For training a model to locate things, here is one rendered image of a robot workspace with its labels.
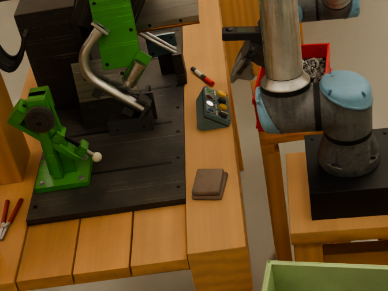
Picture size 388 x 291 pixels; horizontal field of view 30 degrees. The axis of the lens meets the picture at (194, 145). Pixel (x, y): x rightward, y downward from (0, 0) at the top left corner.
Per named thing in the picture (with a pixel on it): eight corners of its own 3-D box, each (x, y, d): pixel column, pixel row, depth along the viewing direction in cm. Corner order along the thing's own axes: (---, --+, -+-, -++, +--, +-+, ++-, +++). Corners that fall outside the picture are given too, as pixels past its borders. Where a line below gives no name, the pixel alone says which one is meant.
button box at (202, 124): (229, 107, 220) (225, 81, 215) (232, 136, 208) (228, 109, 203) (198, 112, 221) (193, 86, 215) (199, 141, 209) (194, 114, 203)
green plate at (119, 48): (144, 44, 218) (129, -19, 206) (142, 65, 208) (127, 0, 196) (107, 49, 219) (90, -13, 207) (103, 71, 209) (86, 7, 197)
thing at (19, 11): (109, 56, 251) (85, -36, 231) (102, 104, 227) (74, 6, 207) (58, 64, 253) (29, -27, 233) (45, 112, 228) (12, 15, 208)
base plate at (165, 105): (182, 12, 274) (181, 7, 273) (186, 204, 185) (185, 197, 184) (74, 30, 277) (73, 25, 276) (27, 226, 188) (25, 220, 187)
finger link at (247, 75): (246, 93, 211) (261, 68, 206) (228, 86, 210) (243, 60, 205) (245, 88, 214) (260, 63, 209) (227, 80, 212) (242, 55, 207)
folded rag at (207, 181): (198, 175, 191) (197, 166, 189) (228, 175, 189) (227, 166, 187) (191, 200, 183) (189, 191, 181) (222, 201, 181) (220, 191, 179)
